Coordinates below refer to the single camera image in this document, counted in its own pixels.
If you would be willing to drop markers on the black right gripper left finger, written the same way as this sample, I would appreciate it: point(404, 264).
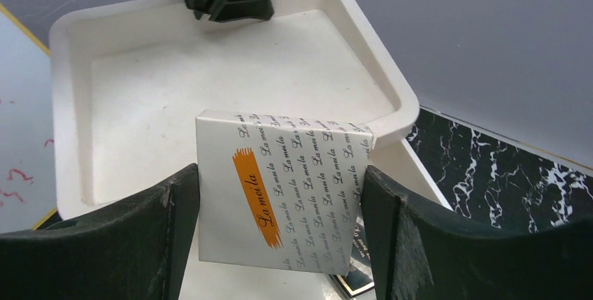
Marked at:
point(135, 248)

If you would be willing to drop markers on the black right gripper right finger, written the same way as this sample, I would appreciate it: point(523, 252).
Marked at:
point(421, 250)

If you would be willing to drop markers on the white drawer organizer box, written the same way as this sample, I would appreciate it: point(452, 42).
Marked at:
point(129, 79)

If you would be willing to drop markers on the white Lameila makeup box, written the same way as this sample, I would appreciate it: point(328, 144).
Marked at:
point(279, 192)

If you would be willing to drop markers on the yellow-framed whiteboard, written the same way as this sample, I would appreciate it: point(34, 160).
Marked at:
point(28, 193)

